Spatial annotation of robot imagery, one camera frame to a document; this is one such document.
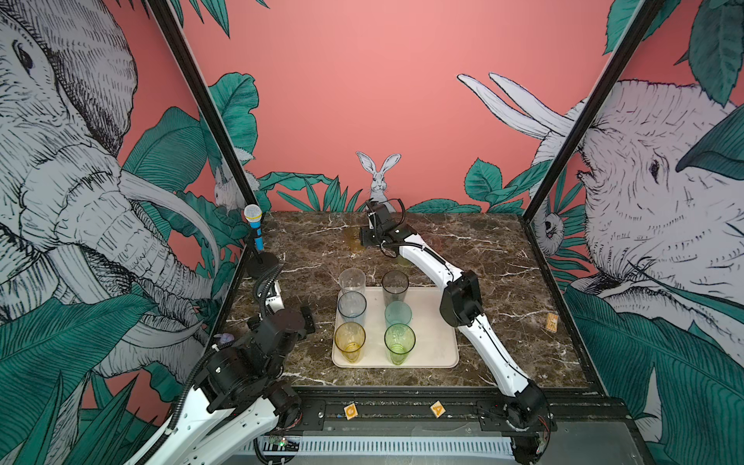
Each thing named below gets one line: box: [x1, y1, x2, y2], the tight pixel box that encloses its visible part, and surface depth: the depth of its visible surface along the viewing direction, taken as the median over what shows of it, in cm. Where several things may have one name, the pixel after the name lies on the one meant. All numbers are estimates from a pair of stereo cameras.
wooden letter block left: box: [342, 403, 359, 421], surface depth 76 cm
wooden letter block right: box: [429, 399, 447, 419], surface depth 76 cm
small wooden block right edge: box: [545, 312, 559, 334], surface depth 92 cm
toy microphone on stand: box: [244, 203, 280, 280], surface depth 100 cm
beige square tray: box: [331, 285, 461, 370], surface depth 86 cm
